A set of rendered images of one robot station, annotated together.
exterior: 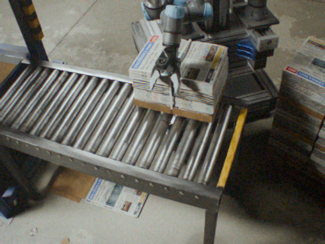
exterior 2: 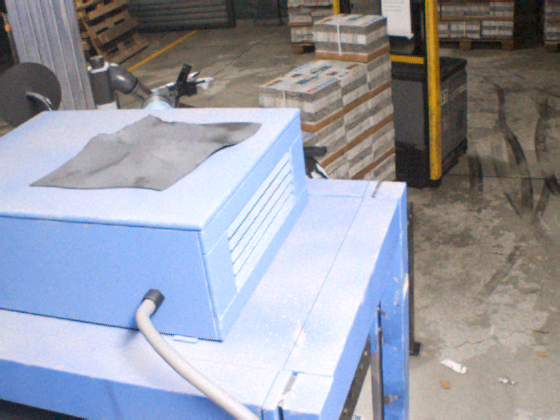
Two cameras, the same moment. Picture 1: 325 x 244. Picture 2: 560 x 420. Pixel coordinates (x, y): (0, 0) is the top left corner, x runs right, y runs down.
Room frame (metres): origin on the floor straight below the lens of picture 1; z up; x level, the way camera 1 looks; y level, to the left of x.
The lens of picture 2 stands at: (1.45, 2.32, 2.16)
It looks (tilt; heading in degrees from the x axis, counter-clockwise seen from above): 27 degrees down; 264
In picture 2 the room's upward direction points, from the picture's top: 7 degrees counter-clockwise
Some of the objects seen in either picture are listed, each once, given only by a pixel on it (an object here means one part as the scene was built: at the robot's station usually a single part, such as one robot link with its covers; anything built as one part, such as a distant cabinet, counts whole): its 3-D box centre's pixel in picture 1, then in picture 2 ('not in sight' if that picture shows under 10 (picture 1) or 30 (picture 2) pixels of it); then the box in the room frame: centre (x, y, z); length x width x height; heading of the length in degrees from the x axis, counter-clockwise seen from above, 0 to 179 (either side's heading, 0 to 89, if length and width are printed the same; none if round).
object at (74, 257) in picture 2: not in sight; (113, 201); (1.65, 1.19, 1.65); 0.60 x 0.45 x 0.20; 153
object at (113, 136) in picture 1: (121, 121); not in sight; (1.14, 0.17, 0.77); 0.47 x 0.05 x 0.05; 153
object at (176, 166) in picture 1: (188, 137); not in sight; (0.99, -0.12, 0.77); 0.47 x 0.05 x 0.05; 153
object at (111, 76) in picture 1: (121, 85); not in sight; (1.42, 0.17, 0.74); 1.34 x 0.05 x 0.12; 63
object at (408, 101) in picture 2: not in sight; (413, 113); (-0.06, -2.30, 0.40); 0.69 x 0.55 x 0.80; 135
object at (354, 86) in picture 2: not in sight; (328, 86); (0.72, -1.52, 0.95); 0.38 x 0.29 x 0.23; 135
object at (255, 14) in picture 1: (256, 8); not in sight; (1.83, -0.69, 0.87); 0.15 x 0.15 x 0.10
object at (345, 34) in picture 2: not in sight; (357, 117); (0.51, -1.73, 0.65); 0.39 x 0.30 x 1.29; 135
